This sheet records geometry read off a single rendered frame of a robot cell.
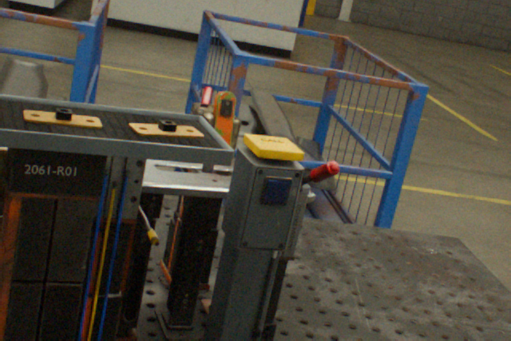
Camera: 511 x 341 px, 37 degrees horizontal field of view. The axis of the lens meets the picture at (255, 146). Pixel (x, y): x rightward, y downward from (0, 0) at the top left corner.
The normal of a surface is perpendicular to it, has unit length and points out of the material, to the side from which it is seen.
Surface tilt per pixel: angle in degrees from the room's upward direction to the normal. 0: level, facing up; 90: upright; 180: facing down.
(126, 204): 90
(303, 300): 0
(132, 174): 90
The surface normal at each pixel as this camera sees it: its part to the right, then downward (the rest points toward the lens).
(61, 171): 0.32, 0.32
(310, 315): 0.20, -0.94
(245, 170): -0.92, -0.09
